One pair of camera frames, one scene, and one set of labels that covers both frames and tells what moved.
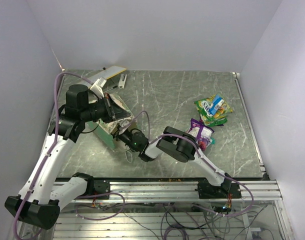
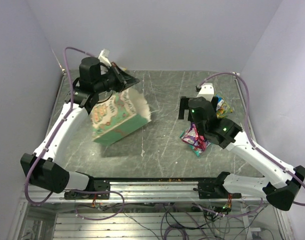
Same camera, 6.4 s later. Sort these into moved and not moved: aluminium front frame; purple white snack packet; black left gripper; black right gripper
Moved: black right gripper; black left gripper
Not moved: purple white snack packet; aluminium front frame
